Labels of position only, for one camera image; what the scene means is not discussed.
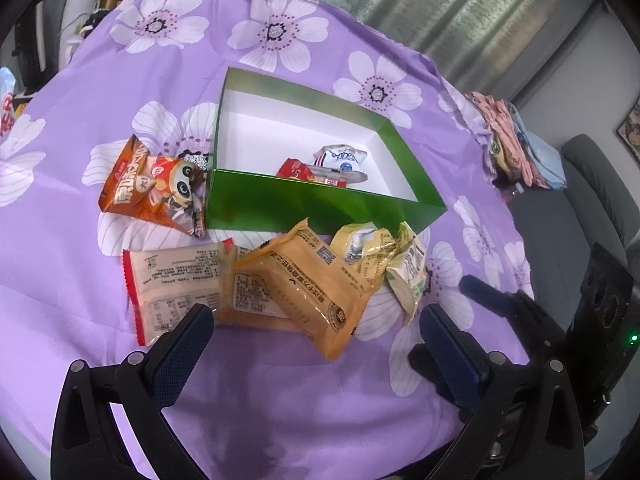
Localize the red snack packet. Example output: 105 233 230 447
276 157 351 188

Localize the grey pleated curtain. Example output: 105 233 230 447
240 0 601 86

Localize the pile of folded clothes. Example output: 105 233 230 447
465 91 568 191

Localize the white red plastic bag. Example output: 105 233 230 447
0 67 18 136

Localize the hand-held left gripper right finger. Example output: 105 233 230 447
419 304 587 480

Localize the green cardboard box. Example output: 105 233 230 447
204 66 447 237

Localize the grey sofa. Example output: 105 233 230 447
510 134 640 361

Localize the beige red-edged snack packet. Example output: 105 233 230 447
121 239 238 347

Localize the orange panda snack bag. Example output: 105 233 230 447
97 135 208 238

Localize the orange-yellow snack packet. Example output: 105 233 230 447
232 217 386 361

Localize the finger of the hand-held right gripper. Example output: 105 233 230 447
459 274 573 368
407 342 456 403

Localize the purple floral cloth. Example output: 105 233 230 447
0 0 538 471

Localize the small yellow snack packet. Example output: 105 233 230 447
385 221 430 326
332 222 398 288

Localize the white blue snack packet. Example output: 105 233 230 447
312 144 370 181

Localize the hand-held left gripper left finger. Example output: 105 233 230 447
50 304 216 480

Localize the framed wall picture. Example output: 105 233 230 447
616 97 640 151

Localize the dark bundle with white cords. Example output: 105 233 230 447
60 0 117 61

